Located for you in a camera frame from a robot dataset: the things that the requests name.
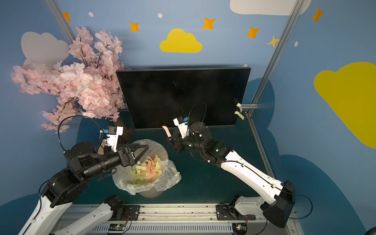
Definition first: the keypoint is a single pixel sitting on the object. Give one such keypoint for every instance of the aluminium frame post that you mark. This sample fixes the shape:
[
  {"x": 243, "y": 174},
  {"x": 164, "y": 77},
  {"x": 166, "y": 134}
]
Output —
[
  {"x": 58, "y": 14},
  {"x": 296, "y": 12}
]

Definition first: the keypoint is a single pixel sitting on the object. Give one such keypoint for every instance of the pink sticky note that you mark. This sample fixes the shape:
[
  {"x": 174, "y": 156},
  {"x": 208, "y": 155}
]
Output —
[{"x": 167, "y": 131}]

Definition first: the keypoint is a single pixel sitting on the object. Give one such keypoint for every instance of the bin with clear plastic bag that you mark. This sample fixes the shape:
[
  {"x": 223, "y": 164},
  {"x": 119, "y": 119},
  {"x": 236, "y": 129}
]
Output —
[{"x": 153, "y": 174}]

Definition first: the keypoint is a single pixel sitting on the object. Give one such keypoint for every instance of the aluminium front rail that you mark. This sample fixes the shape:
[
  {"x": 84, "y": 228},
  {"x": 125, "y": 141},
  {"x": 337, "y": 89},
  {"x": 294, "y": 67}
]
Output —
[{"x": 177, "y": 219}]

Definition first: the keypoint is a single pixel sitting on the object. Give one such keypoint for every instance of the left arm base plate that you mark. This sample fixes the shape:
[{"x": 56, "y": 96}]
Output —
[{"x": 129, "y": 212}]

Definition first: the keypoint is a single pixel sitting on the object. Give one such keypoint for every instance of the circuit board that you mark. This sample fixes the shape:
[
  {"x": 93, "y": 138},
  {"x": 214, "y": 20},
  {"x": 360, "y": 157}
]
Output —
[
  {"x": 239, "y": 229},
  {"x": 117, "y": 228}
]

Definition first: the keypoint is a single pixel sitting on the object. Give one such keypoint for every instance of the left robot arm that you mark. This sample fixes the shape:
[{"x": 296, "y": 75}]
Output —
[{"x": 61, "y": 191}]

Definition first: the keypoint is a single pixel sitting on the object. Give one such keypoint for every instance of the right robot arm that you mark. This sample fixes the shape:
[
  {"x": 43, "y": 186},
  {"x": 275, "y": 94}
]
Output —
[{"x": 276, "y": 199}]

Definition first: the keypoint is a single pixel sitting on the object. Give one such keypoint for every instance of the pink cherry blossom tree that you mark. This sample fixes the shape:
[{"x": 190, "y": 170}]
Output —
[{"x": 89, "y": 87}]

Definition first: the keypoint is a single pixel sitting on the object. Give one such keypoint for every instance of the right aluminium frame post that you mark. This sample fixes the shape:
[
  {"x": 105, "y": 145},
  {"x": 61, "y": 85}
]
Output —
[{"x": 296, "y": 12}]

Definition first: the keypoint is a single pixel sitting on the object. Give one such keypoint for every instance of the left circuit board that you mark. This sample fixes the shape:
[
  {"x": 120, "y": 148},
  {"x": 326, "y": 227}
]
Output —
[{"x": 117, "y": 228}]

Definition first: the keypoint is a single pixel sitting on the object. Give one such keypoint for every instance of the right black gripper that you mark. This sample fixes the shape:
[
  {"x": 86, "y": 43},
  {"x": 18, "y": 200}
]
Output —
[{"x": 178, "y": 142}]

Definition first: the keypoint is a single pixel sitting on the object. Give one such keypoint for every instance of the left aluminium frame post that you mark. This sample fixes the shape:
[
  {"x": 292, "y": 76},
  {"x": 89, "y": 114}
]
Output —
[{"x": 58, "y": 14}]

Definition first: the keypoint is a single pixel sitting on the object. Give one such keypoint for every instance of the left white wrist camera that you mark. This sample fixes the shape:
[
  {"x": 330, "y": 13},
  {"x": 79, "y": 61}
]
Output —
[{"x": 112, "y": 135}]

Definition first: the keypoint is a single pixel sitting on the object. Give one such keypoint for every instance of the lower yellow sticky note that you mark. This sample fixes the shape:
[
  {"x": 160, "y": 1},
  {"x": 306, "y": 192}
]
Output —
[{"x": 239, "y": 114}]

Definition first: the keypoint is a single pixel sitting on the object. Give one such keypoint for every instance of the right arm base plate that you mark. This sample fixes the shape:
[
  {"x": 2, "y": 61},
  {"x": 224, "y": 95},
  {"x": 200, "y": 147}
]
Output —
[{"x": 227, "y": 212}]

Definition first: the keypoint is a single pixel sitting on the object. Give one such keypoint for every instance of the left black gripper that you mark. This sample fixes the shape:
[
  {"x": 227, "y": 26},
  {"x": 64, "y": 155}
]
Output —
[{"x": 125, "y": 156}]

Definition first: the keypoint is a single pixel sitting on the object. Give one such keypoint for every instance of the right circuit board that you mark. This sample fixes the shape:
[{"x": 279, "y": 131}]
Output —
[{"x": 239, "y": 229}]

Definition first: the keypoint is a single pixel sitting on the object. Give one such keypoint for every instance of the black computer monitor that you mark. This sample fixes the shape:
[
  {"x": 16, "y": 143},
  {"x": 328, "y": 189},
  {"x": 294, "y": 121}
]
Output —
[{"x": 155, "y": 97}]

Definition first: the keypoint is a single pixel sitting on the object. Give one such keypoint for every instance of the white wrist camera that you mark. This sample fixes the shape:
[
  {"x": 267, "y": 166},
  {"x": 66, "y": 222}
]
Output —
[
  {"x": 112, "y": 135},
  {"x": 182, "y": 125}
]

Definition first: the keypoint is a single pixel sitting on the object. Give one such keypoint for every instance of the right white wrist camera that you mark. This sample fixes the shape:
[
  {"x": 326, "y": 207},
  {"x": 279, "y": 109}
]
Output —
[{"x": 182, "y": 125}]

